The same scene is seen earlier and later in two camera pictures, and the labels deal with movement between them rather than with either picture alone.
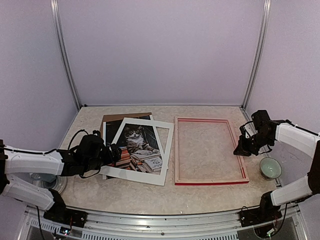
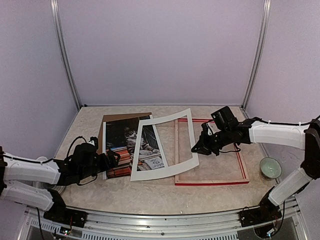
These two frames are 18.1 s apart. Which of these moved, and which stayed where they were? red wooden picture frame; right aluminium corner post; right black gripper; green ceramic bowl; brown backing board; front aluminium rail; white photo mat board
Moved: red wooden picture frame; white photo mat board; right black gripper
Stayed: green ceramic bowl; right aluminium corner post; brown backing board; front aluminium rail
